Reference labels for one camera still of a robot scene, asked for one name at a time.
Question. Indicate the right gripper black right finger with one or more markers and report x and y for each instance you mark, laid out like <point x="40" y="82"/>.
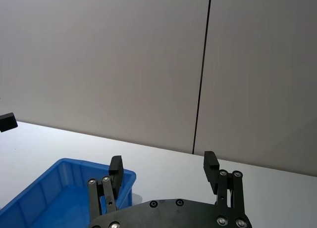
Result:
<point x="210" y="171"/>

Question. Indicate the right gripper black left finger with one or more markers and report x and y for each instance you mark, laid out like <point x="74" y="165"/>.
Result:
<point x="117" y="173"/>

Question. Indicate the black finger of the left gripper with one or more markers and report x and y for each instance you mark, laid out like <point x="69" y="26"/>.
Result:
<point x="7" y="123"/>

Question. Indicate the blue plastic bin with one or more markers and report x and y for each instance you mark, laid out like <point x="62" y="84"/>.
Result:
<point x="54" y="198"/>

